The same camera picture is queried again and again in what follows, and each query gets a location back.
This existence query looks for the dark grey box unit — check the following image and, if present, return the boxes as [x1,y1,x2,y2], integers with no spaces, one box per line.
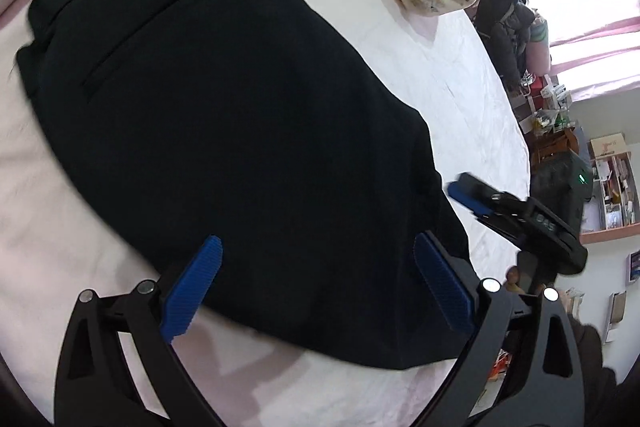
[530,151,596,234]

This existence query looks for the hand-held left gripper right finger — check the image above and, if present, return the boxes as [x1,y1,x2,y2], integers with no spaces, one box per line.
[413,231,587,427]

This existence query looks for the pink curtain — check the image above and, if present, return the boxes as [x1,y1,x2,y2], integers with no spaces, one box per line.
[500,0,640,104]

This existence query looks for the black pants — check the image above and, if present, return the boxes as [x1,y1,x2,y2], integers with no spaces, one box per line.
[15,0,483,370]

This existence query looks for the bookshelf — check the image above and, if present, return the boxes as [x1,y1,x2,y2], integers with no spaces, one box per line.
[580,132,640,239]

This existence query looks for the pink bed sheet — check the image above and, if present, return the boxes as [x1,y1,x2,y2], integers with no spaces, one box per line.
[0,0,532,427]

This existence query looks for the cardboard box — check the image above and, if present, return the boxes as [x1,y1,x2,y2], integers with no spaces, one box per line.
[590,133,627,158]

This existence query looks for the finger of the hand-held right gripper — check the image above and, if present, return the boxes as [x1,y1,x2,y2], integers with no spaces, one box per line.
[459,172,527,214]
[447,181,522,249]

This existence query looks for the cluttered side table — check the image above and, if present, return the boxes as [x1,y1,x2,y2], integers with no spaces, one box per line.
[515,72,578,135]

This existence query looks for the dark jacket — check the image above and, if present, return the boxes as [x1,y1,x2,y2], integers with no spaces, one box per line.
[472,0,537,96]

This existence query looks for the pink cloth bundle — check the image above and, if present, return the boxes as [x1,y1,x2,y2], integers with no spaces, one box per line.
[525,14,552,76]

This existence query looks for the person's right forearm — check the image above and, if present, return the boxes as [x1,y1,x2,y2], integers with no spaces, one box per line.
[562,289,623,427]

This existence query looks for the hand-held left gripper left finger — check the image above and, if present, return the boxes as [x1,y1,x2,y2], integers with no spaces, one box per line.
[52,235,224,427]

